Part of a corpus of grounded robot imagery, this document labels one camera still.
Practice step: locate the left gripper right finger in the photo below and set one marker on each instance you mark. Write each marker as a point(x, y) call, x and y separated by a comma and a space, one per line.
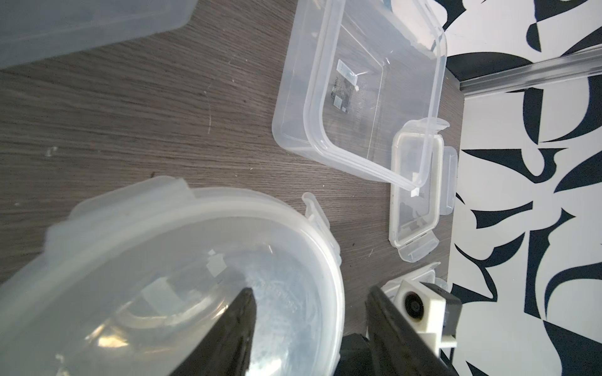
point(396, 349)

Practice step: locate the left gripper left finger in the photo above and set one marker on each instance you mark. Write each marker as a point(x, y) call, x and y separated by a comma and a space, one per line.
point(226, 348)

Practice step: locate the round clear container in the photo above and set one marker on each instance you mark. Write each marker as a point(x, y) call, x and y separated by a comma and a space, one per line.
point(133, 280)

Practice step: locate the clear rectangular lunch box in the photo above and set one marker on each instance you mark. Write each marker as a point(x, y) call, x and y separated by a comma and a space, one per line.
point(36, 30)
point(361, 88)

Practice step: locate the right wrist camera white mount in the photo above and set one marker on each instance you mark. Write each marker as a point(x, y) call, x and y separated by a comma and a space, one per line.
point(432, 313)

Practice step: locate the aluminium frame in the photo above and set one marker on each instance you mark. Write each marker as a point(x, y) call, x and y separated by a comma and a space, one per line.
point(581, 64)

